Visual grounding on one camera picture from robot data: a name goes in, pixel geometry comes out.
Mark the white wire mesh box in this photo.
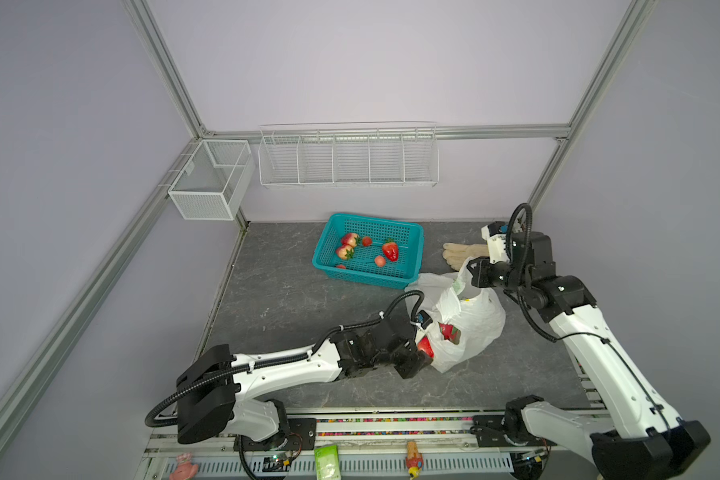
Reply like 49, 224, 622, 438
168, 139, 255, 221

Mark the white plastic bag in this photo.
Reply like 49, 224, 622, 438
407, 264, 506, 373

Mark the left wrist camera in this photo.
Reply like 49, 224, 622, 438
410, 310, 433, 330

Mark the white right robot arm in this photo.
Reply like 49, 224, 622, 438
466, 203, 711, 479

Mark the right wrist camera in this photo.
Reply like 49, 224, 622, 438
481, 221, 509, 263

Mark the red fake strawberry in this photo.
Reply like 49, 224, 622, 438
382, 239, 400, 262

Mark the green packet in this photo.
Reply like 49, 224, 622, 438
314, 445, 342, 480

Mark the white wire wall shelf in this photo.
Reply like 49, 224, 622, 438
258, 121, 440, 187

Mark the small orange toy figure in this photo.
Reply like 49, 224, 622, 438
406, 440, 424, 479

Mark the yellow work glove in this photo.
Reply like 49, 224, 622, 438
442, 243, 489, 271

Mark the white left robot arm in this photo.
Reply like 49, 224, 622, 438
144, 290, 432, 446

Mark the pink toy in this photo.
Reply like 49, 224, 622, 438
169, 453, 199, 480

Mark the teal plastic basket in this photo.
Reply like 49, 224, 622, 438
312, 213, 424, 289

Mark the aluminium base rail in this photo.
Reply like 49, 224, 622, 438
135, 410, 599, 479

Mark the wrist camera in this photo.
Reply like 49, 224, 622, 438
410, 310, 433, 330
481, 221, 509, 263

